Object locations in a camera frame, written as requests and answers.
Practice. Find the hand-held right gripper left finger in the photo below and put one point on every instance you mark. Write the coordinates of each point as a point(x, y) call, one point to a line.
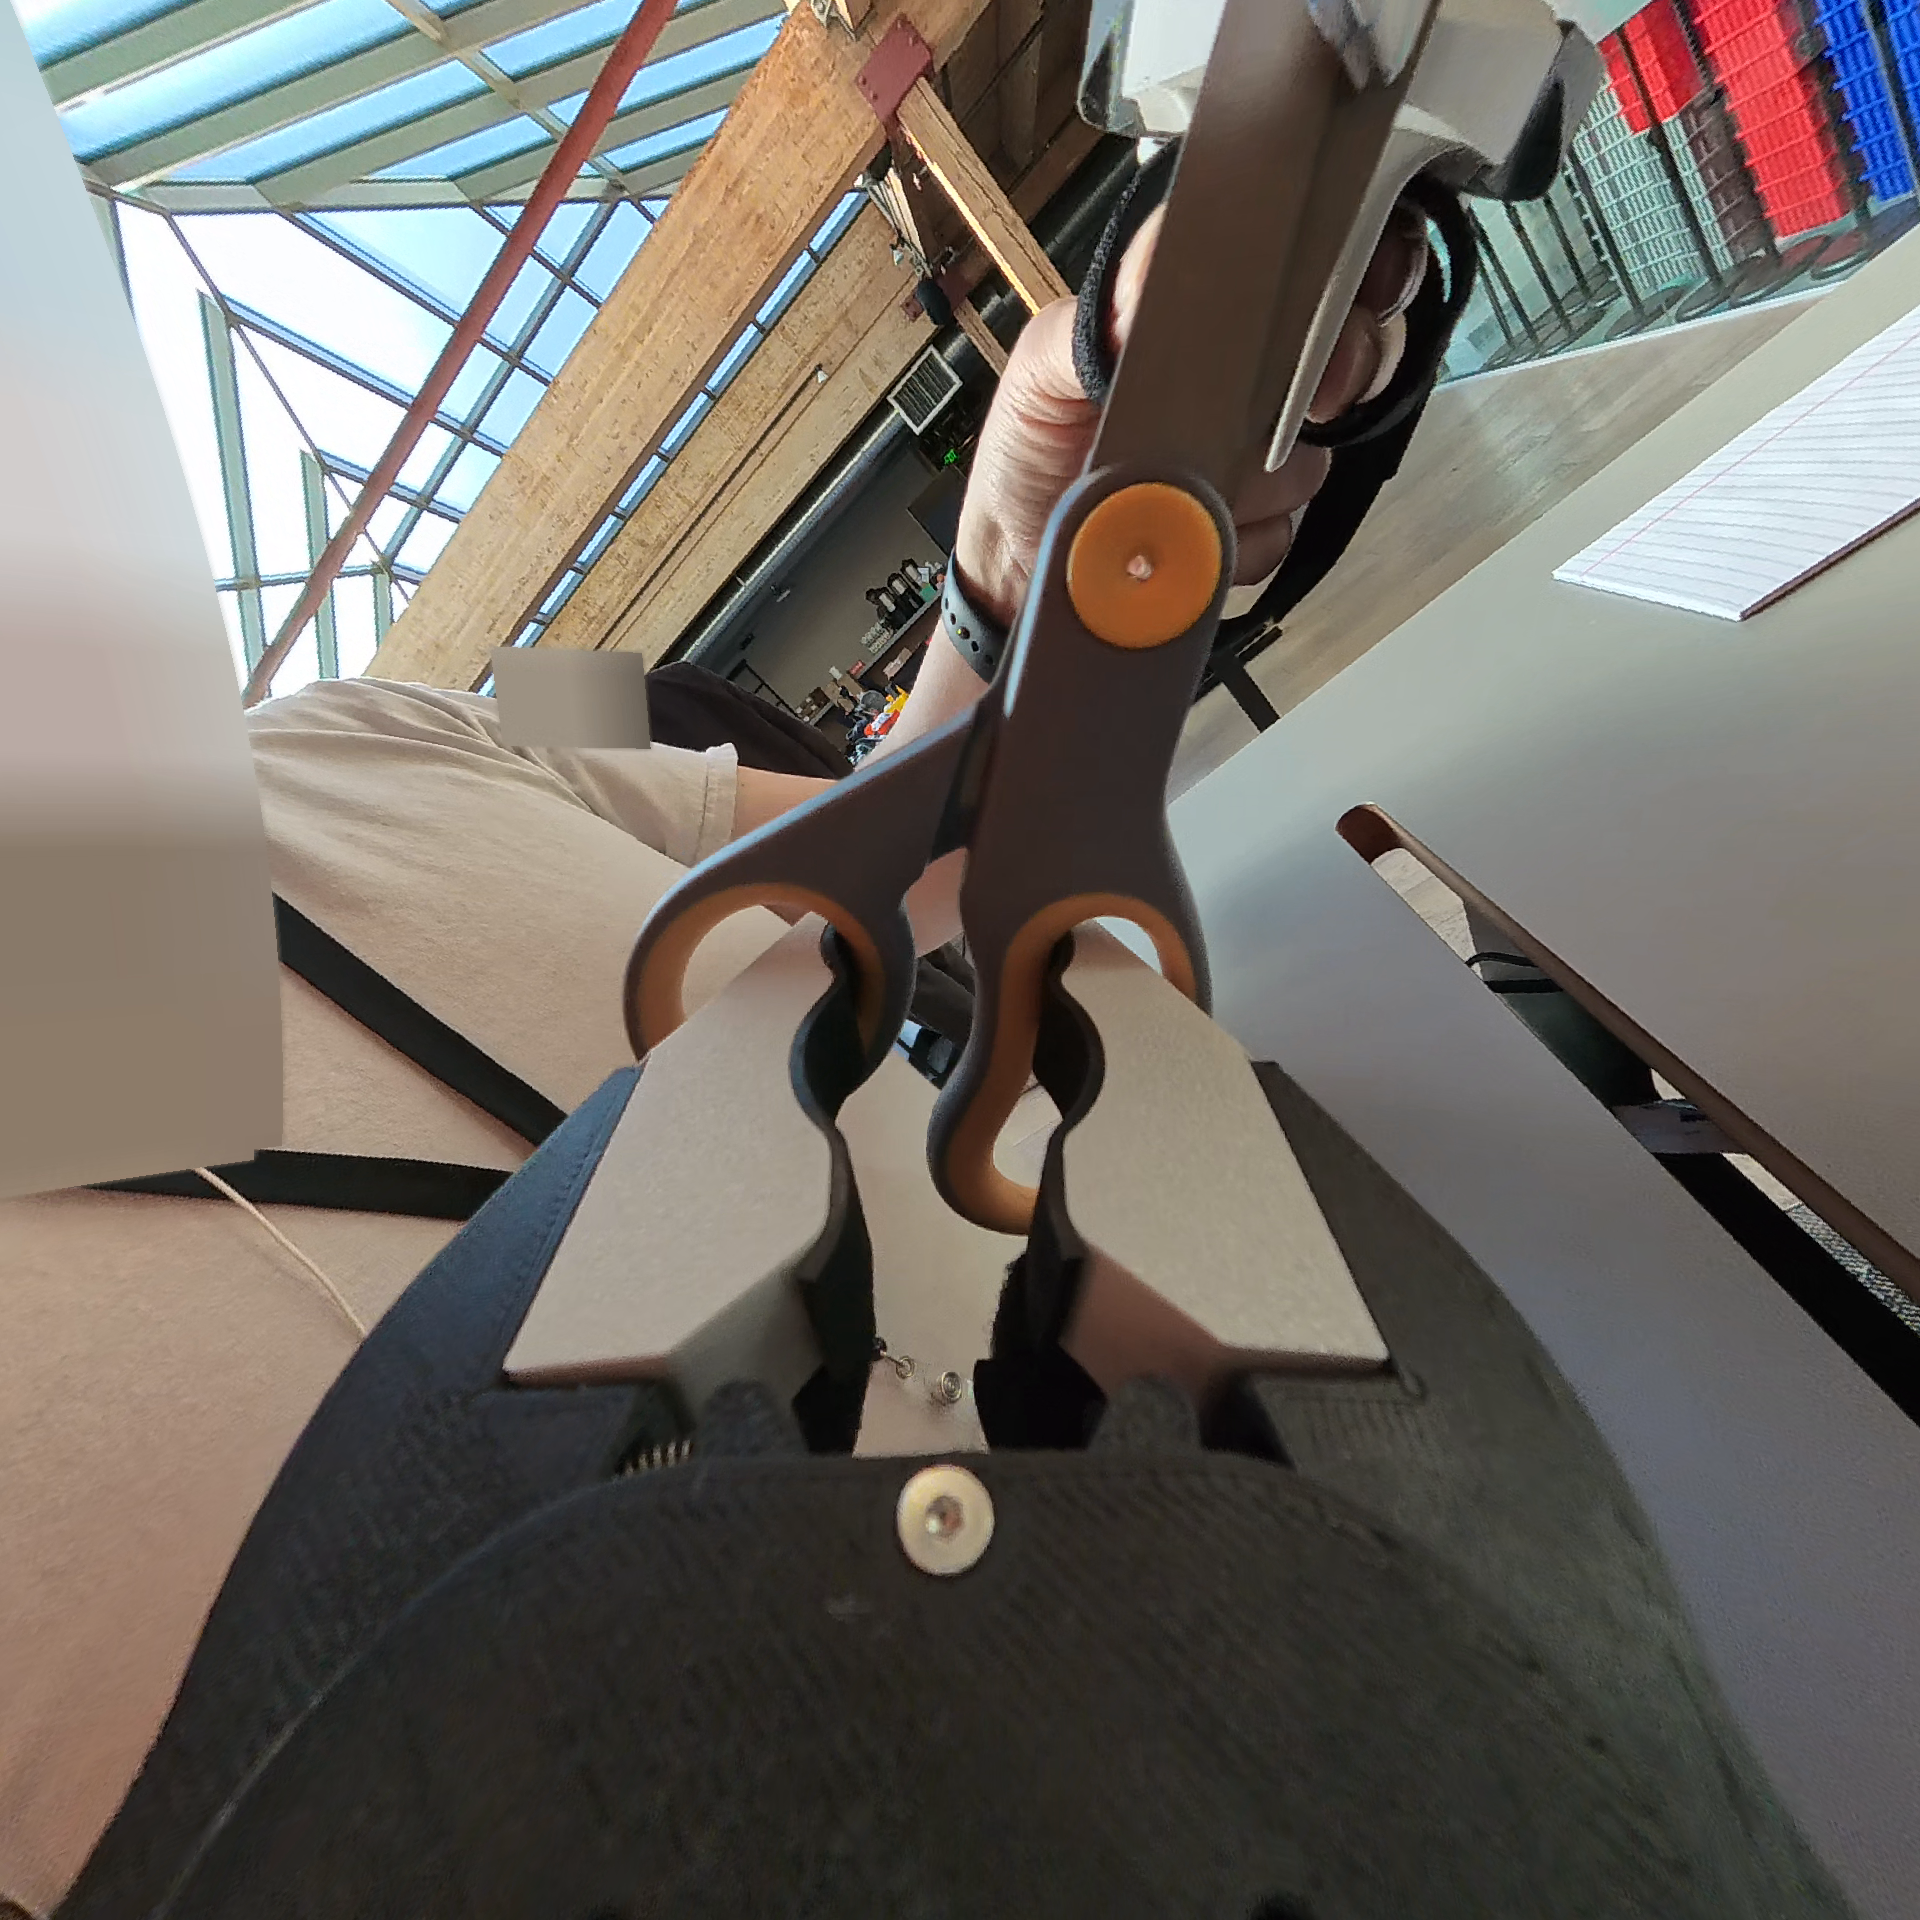
point(693, 1201)

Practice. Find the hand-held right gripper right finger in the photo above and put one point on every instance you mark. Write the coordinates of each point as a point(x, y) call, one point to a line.
point(1214, 1201)

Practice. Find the person's left hand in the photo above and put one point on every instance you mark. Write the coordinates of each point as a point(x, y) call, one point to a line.
point(1035, 436)

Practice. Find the badge holder with metal clip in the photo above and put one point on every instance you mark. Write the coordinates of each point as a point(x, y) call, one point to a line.
point(924, 1375)

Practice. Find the stack of grey bins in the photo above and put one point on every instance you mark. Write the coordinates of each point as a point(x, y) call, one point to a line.
point(1635, 195)

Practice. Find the ceiling air vent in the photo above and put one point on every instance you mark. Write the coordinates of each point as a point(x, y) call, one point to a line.
point(927, 394)

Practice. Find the stack of red bins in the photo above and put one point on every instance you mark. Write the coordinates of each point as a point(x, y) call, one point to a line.
point(1740, 106)

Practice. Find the lined writing pad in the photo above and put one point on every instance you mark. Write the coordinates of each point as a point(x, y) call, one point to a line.
point(1768, 494)

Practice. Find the black smartwatch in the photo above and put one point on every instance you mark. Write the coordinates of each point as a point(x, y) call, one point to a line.
point(973, 615)

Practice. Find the stack of blue bins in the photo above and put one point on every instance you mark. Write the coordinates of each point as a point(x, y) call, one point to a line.
point(1875, 75)

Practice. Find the wooden roof beam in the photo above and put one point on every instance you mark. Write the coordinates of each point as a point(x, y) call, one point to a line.
point(676, 390)

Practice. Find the red pipe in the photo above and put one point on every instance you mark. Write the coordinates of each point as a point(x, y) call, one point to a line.
point(465, 355)

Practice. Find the glass skylight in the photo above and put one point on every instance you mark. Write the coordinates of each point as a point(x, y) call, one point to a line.
point(298, 298)

